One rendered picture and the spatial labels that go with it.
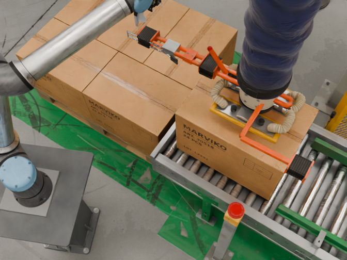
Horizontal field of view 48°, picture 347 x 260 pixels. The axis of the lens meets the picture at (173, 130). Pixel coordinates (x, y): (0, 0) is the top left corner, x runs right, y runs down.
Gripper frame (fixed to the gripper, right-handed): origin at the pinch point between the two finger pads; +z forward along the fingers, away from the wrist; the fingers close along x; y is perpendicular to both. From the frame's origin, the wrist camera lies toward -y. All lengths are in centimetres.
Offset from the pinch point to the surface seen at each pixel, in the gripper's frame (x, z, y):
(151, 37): -0.9, 12.2, 2.8
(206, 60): 1.6, 12.7, 31.8
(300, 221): -22, 69, 105
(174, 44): 1.8, 13.0, 14.3
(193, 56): 0.6, 13.0, 25.8
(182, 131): -18, 52, 31
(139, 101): -4, 78, -12
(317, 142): 24, 69, 94
